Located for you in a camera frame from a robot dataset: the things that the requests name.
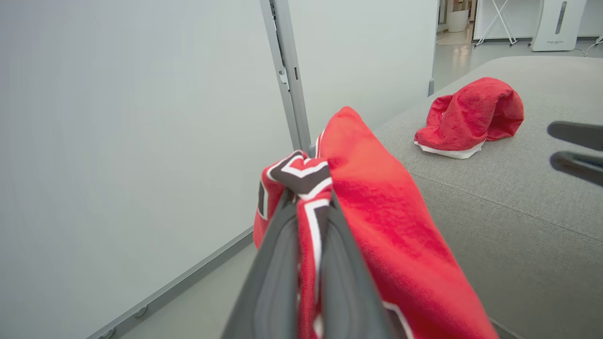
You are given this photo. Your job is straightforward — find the red garment white trim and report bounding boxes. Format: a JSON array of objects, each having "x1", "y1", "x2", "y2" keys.
[{"x1": 414, "y1": 77, "x2": 525, "y2": 160}]

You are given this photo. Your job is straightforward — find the grey fabric sofa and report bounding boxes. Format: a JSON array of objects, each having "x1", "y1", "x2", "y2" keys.
[{"x1": 371, "y1": 56, "x2": 603, "y2": 339}]

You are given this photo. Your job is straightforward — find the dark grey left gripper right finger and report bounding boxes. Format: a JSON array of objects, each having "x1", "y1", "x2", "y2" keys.
[{"x1": 319, "y1": 190, "x2": 397, "y2": 339}]

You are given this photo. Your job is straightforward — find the grey partition bottom rail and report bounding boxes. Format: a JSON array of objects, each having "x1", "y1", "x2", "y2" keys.
[{"x1": 87, "y1": 228, "x2": 255, "y2": 339}]

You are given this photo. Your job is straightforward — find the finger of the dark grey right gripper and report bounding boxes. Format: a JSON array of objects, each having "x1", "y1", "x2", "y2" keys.
[
  {"x1": 549, "y1": 150, "x2": 603, "y2": 187},
  {"x1": 547, "y1": 121, "x2": 603, "y2": 152}
]

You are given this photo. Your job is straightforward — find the white planter pot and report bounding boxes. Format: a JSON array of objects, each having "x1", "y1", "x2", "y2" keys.
[{"x1": 447, "y1": 9, "x2": 471, "y2": 33}]

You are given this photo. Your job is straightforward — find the white standing appliance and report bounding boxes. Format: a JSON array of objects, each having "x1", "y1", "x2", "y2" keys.
[{"x1": 530, "y1": 0, "x2": 588, "y2": 52}]

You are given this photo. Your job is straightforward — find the white folding stand legs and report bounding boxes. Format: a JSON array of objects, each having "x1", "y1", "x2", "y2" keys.
[{"x1": 474, "y1": 0, "x2": 519, "y2": 47}]

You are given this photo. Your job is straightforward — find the red jersey black white print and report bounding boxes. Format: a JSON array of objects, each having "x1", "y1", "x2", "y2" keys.
[{"x1": 253, "y1": 106, "x2": 500, "y2": 339}]

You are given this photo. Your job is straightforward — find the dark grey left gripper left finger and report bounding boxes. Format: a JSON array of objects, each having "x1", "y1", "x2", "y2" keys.
[{"x1": 220, "y1": 187, "x2": 302, "y2": 339}]

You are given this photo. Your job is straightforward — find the grey partition post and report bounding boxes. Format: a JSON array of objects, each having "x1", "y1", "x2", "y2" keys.
[{"x1": 259, "y1": 0, "x2": 312, "y2": 152}]

